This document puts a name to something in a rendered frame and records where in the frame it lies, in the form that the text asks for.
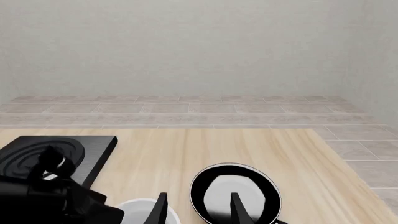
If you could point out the white bowl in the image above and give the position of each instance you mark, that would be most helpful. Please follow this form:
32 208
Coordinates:
136 210

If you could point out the flat black stove plate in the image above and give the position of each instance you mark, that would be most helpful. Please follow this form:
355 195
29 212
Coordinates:
96 149

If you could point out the black frying pan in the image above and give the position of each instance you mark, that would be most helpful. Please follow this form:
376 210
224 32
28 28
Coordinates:
199 189

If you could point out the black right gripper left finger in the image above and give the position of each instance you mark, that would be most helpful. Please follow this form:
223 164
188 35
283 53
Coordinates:
161 212

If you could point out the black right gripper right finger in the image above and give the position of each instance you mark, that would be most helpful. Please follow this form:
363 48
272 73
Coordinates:
238 213

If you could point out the black moka pot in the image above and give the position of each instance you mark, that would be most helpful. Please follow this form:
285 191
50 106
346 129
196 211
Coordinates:
46 200

